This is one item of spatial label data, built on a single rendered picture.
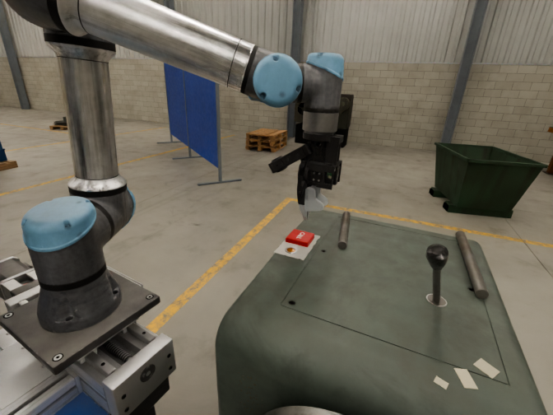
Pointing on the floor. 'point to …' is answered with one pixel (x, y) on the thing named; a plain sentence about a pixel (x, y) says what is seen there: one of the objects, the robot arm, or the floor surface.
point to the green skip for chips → (481, 179)
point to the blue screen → (194, 115)
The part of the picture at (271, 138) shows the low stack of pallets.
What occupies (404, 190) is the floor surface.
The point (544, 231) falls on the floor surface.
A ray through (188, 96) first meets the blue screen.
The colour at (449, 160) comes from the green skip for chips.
